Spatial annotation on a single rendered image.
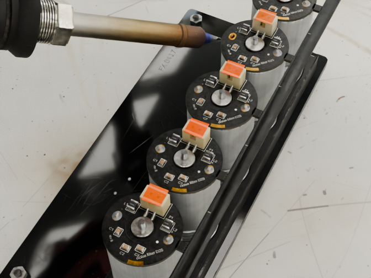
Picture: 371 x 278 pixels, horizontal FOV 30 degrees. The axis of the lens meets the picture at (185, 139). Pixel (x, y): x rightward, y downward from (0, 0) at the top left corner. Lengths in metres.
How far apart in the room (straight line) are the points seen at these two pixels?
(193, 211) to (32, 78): 0.13
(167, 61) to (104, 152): 0.06
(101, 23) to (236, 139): 0.06
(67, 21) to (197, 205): 0.07
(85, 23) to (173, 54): 0.10
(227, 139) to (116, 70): 0.11
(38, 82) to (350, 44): 0.15
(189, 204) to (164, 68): 0.10
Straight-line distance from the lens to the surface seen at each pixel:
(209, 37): 0.26
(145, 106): 0.30
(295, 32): 0.27
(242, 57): 0.25
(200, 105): 0.24
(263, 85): 0.26
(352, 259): 0.28
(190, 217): 0.24
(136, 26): 0.24
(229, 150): 0.25
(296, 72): 0.25
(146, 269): 0.21
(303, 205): 0.29
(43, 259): 0.27
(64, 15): 0.23
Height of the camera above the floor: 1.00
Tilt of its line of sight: 56 degrees down
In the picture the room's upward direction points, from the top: 1 degrees counter-clockwise
